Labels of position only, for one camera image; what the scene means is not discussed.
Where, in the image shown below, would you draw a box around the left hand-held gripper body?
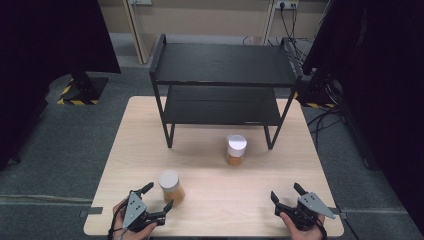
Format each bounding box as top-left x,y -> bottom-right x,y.
121,190 -> 167,233

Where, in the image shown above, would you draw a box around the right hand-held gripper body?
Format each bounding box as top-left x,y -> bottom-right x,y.
274,192 -> 337,232

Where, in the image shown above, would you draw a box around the white-lidded jar of orange powder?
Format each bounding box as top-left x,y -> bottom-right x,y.
225,134 -> 248,168
157,169 -> 186,207

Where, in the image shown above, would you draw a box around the black two-tier shelf rack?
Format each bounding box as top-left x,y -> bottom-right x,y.
148,33 -> 304,150

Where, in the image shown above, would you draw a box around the person's left hand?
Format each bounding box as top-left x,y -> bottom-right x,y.
112,199 -> 158,240

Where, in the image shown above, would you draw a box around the person's right hand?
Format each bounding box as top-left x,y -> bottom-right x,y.
279,212 -> 326,240

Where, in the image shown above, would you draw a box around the grey floor tape strip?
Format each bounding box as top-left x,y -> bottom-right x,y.
328,206 -> 349,220
78,206 -> 104,218

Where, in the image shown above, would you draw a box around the stand base with hazard tape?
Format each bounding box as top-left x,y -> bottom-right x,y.
293,68 -> 337,109
56,73 -> 110,106

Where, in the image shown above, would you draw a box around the black curtain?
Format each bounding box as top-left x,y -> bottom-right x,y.
0,0 -> 122,171
301,0 -> 424,234

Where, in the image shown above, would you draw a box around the left hand-held gripper cable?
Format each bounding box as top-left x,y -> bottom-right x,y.
106,199 -> 130,240

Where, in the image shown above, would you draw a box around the hand-held gripper cable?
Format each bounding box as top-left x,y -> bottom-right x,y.
106,199 -> 130,240
313,216 -> 329,240

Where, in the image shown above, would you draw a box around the right hand-held gripper cable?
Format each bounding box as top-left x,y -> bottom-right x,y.
313,216 -> 329,240

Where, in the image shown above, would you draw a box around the black floor cables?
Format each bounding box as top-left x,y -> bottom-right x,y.
306,79 -> 346,151

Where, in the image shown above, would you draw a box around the white wall socket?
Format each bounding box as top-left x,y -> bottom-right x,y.
274,0 -> 300,10

